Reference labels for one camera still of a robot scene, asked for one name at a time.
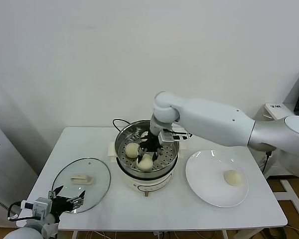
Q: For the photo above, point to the white round plate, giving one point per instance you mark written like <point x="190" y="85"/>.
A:
<point x="206" y="179"/>

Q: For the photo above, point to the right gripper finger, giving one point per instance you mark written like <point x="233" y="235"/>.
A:
<point x="141" y="154"/>
<point x="157" y="155"/>

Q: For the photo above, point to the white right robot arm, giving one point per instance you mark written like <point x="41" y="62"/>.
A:
<point x="214" y="119"/>

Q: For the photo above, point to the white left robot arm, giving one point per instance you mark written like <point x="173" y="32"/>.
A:
<point x="27" y="231"/>

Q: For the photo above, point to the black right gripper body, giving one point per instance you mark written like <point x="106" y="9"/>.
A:
<point x="151" y="144"/>

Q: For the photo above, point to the cream electric cooker base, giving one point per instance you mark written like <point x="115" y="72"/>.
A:
<point x="152" y="183"/>

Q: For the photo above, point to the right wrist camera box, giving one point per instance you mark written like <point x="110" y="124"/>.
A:
<point x="168" y="137"/>

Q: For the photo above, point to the steel perforated steamer basket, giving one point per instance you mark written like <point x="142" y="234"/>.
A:
<point x="169" y="156"/>

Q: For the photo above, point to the white floor cabinet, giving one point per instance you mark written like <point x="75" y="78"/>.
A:
<point x="7" y="161"/>

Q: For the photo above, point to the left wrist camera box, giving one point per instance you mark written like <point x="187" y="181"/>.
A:
<point x="41" y="205"/>

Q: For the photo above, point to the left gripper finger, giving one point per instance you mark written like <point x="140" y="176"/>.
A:
<point x="56" y="191"/>
<point x="79" y="201"/>

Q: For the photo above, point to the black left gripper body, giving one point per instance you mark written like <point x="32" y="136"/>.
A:
<point x="62" y="204"/>

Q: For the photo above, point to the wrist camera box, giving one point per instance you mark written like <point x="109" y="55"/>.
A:
<point x="168" y="137"/>
<point x="41" y="205"/>

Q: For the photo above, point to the round glass lid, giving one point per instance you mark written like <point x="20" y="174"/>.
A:
<point x="77" y="174"/>

